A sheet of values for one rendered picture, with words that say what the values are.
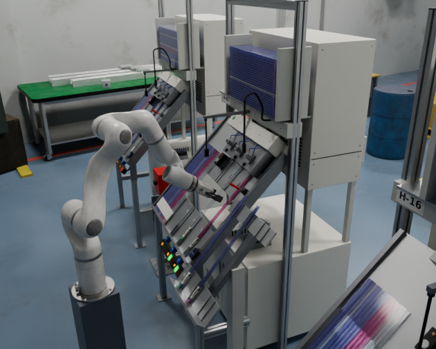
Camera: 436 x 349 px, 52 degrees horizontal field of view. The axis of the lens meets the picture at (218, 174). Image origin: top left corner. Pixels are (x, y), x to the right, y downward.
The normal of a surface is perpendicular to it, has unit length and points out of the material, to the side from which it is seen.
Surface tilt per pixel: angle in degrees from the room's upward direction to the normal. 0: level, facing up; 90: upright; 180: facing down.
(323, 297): 90
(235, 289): 90
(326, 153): 90
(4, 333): 0
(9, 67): 90
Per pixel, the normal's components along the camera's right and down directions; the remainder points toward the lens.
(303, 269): 0.38, 0.36
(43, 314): -0.01, -0.92
